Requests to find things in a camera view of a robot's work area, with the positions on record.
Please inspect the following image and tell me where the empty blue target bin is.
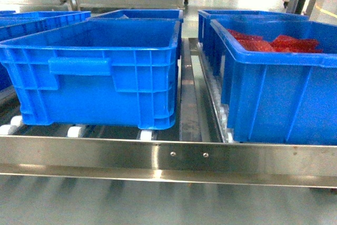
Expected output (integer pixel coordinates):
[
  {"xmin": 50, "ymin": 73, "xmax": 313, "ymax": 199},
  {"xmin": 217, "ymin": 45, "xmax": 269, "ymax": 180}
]
[{"xmin": 1, "ymin": 18, "xmax": 181, "ymax": 130}]

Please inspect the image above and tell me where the steel flow rack shelf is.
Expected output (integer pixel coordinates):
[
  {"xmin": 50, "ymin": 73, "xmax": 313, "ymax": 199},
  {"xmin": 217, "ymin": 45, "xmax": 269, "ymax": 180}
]
[{"xmin": 0, "ymin": 36, "xmax": 337, "ymax": 189}]

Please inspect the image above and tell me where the blue bin behind red parts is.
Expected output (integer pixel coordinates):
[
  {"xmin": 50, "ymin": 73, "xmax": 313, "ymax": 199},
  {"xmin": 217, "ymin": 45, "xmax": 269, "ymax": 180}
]
[{"xmin": 198, "ymin": 9, "xmax": 309, "ymax": 76}]

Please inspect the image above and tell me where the blue bin with plastic bag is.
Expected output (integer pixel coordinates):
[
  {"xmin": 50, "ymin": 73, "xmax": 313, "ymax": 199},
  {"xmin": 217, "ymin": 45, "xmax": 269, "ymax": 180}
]
[{"xmin": 90, "ymin": 9, "xmax": 183, "ymax": 23}]

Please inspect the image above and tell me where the blue bin with red parts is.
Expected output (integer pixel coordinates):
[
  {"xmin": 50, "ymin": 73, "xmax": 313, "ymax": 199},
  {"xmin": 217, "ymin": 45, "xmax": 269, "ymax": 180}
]
[{"xmin": 211, "ymin": 19, "xmax": 336, "ymax": 145}]

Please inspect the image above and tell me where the blue bin far left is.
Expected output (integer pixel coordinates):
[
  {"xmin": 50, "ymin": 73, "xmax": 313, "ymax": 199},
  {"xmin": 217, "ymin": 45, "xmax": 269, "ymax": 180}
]
[{"xmin": 0, "ymin": 11, "xmax": 92, "ymax": 91}]

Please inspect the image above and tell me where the clear plastic bag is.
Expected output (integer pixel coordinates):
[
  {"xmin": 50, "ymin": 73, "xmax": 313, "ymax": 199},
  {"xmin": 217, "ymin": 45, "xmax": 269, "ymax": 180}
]
[{"xmin": 118, "ymin": 15, "xmax": 130, "ymax": 19}]

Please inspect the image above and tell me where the red packaged parts pile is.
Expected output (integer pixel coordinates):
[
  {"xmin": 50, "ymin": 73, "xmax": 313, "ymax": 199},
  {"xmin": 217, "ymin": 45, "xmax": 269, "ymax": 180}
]
[{"xmin": 228, "ymin": 30, "xmax": 323, "ymax": 53}]

